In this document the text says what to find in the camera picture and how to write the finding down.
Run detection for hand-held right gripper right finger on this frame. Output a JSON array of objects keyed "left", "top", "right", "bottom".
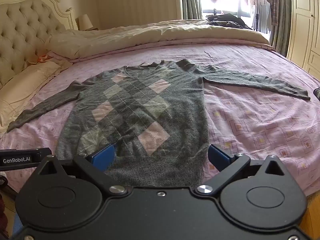
[{"left": 196, "top": 144, "right": 288, "bottom": 194}]

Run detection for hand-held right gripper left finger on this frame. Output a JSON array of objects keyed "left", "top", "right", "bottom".
[{"left": 37, "top": 143, "right": 127, "bottom": 194}]

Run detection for grey argyle sweater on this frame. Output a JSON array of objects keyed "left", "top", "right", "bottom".
[{"left": 6, "top": 59, "right": 311, "bottom": 187}]

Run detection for pile of dark clothes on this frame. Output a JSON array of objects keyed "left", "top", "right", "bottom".
[{"left": 206, "top": 14, "right": 253, "bottom": 30}]

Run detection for hanging clothes on rack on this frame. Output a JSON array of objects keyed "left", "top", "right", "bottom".
[{"left": 249, "top": 0, "right": 278, "bottom": 34}]

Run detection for pink patterned bed sheet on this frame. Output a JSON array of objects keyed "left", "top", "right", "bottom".
[{"left": 0, "top": 39, "right": 320, "bottom": 198}]

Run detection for cream embroidered pillow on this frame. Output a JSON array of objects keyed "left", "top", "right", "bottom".
[{"left": 0, "top": 60, "right": 73, "bottom": 132}]

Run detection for cream duvet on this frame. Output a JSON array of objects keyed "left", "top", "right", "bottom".
[{"left": 47, "top": 19, "right": 272, "bottom": 60}]

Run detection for cream tufted headboard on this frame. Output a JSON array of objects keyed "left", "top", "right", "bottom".
[{"left": 0, "top": 0, "right": 78, "bottom": 87}]

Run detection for bedside lamp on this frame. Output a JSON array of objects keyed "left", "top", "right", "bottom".
[{"left": 75, "top": 14, "right": 94, "bottom": 30}]

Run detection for cream wardrobe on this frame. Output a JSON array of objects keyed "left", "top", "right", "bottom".
[{"left": 287, "top": 0, "right": 320, "bottom": 78}]

